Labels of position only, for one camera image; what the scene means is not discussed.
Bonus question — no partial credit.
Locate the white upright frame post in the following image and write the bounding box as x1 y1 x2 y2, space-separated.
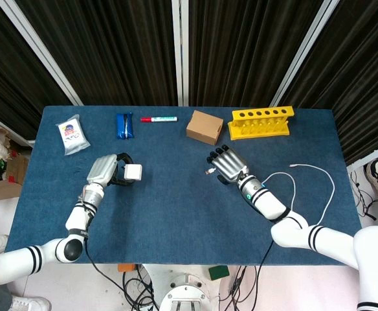
171 0 190 107

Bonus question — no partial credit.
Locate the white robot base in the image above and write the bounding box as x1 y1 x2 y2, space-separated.
143 264 224 311

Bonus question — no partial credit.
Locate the white charger cube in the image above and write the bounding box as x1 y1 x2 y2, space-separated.
121 163 144 181

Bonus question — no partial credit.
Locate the blue snack packet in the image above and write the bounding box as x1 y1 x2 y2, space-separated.
115 111 135 140

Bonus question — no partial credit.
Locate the white low frame bar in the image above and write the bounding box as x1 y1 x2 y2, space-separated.
346 138 378 172
0 108 36 148

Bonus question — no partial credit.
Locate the black floor cable tangle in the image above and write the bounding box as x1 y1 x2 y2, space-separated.
219 265 258 311
350 168 378 221
122 265 161 311

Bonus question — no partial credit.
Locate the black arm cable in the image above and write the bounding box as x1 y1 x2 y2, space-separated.
249 238 274 311
78 194 138 311

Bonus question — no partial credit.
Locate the green block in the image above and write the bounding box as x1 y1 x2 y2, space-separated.
208 265 230 281

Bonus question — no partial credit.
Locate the white cable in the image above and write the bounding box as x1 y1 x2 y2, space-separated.
205 163 335 227

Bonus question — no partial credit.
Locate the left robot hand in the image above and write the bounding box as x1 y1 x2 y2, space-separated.
86 152 135 188

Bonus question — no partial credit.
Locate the blue table cloth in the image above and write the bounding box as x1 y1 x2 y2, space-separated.
5 105 363 266

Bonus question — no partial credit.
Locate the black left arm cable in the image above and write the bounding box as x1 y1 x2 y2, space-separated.
78 194 138 311

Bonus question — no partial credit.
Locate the yellow test tube rack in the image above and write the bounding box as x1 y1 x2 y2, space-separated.
227 106 296 141

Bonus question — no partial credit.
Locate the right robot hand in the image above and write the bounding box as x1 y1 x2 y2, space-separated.
206 145 250 186

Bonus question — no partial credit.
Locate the white slanted frame bar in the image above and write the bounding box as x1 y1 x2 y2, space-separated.
0 0 85 107
269 0 340 107

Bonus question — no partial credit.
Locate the large floor cardboard box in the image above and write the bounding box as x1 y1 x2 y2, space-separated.
0 152 31 202

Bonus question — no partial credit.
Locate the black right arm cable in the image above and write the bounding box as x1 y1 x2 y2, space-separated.
249 238 274 311

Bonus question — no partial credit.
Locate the red capped white marker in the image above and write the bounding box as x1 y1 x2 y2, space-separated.
140 116 179 123

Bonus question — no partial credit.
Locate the small cardboard box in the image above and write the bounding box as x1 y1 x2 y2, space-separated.
185 109 225 146

